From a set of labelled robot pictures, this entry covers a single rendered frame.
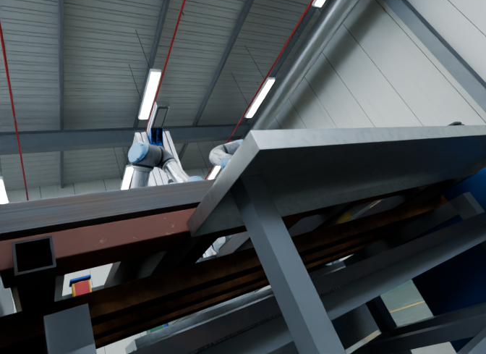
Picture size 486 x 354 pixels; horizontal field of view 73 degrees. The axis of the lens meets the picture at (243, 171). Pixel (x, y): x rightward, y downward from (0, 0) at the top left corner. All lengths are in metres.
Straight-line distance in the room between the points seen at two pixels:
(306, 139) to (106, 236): 0.39
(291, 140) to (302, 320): 0.23
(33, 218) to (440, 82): 8.50
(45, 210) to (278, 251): 0.40
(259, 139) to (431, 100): 8.42
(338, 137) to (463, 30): 8.23
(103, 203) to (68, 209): 0.06
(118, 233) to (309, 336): 0.37
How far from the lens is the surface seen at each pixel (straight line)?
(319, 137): 0.48
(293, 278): 0.47
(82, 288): 1.19
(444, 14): 8.96
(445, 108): 8.64
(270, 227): 0.49
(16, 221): 0.65
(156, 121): 2.34
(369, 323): 1.98
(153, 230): 0.65
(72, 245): 0.63
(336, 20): 8.66
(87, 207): 0.66
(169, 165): 1.80
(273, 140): 0.42
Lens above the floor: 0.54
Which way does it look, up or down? 25 degrees up
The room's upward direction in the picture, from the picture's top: 24 degrees counter-clockwise
